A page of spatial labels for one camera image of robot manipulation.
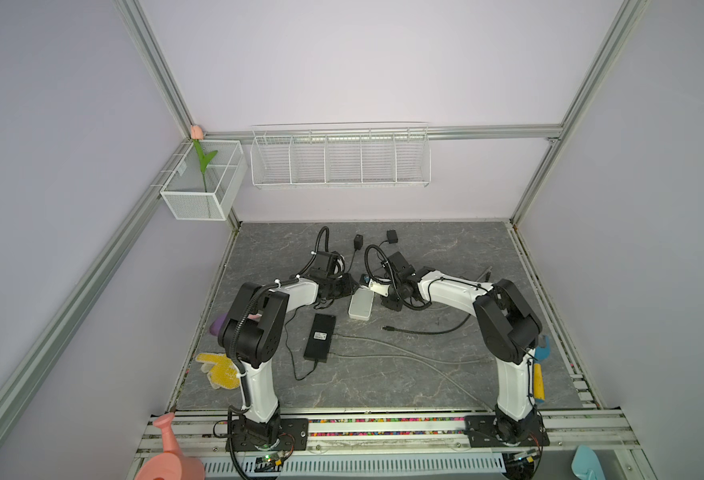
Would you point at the white mesh box basket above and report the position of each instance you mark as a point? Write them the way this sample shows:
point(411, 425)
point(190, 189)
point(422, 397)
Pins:
point(183, 190)

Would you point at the pink watering can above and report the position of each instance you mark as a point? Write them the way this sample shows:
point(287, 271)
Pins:
point(172, 463)

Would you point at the purple pink toy shovel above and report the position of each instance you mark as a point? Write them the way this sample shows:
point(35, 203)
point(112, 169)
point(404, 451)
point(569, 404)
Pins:
point(217, 325)

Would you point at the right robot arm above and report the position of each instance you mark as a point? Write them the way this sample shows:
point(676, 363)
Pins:
point(510, 329)

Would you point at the artificial tulip flower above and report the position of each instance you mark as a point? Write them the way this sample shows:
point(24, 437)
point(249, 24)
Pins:
point(197, 135)

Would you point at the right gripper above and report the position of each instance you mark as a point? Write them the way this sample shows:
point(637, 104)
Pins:
point(394, 305)

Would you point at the black network switch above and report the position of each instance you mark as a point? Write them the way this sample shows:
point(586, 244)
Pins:
point(320, 338)

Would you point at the light blue toy scoop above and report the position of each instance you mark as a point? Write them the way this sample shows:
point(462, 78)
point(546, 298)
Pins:
point(586, 464)

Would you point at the blue yellow toy rake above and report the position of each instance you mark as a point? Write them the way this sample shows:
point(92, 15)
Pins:
point(541, 353)

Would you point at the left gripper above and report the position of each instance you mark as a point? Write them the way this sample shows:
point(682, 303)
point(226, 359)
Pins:
point(349, 289)

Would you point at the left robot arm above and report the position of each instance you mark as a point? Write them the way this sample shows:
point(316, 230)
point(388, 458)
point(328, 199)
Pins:
point(253, 328)

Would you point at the white wire wall basket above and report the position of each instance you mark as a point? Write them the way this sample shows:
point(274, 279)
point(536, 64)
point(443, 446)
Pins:
point(356, 154)

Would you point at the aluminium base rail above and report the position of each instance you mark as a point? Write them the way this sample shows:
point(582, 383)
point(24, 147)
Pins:
point(421, 443)

